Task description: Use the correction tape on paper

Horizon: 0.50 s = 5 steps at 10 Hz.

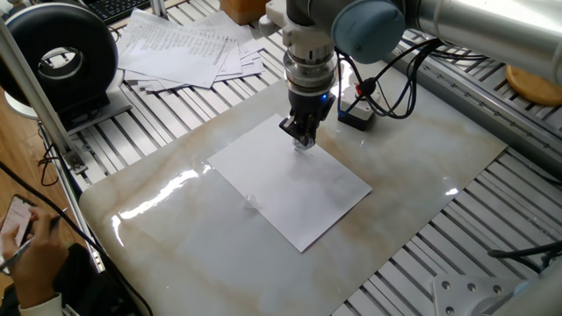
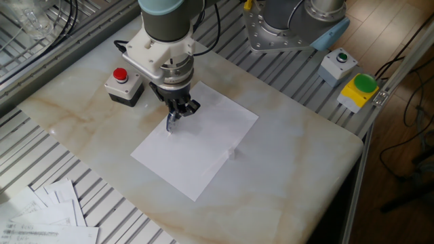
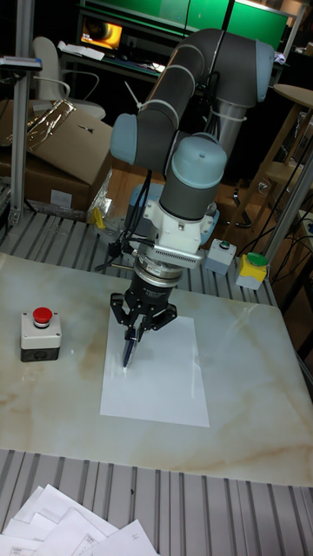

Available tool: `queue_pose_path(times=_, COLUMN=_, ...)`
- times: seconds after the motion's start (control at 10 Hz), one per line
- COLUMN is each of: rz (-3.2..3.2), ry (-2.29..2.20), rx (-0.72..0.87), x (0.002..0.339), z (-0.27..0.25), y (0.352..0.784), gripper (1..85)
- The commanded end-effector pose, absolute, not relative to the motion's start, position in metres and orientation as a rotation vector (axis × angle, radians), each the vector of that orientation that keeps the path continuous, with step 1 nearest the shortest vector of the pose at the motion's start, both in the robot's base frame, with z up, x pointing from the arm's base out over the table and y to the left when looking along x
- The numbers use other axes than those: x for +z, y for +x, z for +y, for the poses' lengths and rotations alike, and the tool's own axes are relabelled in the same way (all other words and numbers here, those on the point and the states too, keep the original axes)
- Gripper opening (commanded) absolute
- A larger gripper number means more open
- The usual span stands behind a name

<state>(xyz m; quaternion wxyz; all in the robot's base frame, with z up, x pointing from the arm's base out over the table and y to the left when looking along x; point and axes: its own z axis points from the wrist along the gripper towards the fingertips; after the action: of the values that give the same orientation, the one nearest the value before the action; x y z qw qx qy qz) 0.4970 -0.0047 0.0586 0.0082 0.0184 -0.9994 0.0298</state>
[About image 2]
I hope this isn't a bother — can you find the black tripod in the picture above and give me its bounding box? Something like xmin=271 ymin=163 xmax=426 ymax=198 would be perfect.
xmin=379 ymin=145 xmax=434 ymax=214

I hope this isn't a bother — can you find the marble pattern board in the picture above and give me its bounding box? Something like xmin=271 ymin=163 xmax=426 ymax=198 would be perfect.
xmin=16 ymin=15 xmax=364 ymax=244

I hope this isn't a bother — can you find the black gripper cable bundle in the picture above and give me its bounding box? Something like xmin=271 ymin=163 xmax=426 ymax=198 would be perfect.
xmin=113 ymin=0 xmax=222 ymax=58

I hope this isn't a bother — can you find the red emergency stop button box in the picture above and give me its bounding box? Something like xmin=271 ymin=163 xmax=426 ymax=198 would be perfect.
xmin=104 ymin=66 xmax=145 ymax=108

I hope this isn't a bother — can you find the aluminium frame post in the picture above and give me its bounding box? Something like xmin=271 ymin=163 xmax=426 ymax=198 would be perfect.
xmin=371 ymin=20 xmax=434 ymax=108

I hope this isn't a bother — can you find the printed white paper sheet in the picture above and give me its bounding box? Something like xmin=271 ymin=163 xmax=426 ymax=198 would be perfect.
xmin=0 ymin=222 xmax=100 ymax=244
xmin=0 ymin=185 xmax=48 ymax=224
xmin=43 ymin=178 xmax=87 ymax=227

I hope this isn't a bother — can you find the grey box green button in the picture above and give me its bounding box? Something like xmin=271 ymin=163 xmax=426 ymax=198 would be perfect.
xmin=317 ymin=47 xmax=359 ymax=88

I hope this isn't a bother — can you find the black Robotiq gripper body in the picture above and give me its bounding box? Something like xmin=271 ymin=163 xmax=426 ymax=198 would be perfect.
xmin=149 ymin=81 xmax=193 ymax=108

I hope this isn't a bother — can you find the silver robot mounting plate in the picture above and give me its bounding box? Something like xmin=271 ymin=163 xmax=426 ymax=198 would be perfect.
xmin=242 ymin=3 xmax=321 ymax=54

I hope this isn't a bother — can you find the yellow box green mushroom button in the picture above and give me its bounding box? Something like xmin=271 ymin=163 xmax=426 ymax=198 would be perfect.
xmin=335 ymin=73 xmax=379 ymax=115

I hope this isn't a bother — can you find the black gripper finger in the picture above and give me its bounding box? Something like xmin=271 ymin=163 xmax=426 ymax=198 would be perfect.
xmin=165 ymin=100 xmax=180 ymax=117
xmin=178 ymin=99 xmax=201 ymax=118

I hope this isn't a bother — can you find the small blue white pen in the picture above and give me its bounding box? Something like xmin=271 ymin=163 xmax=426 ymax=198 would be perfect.
xmin=165 ymin=110 xmax=180 ymax=135

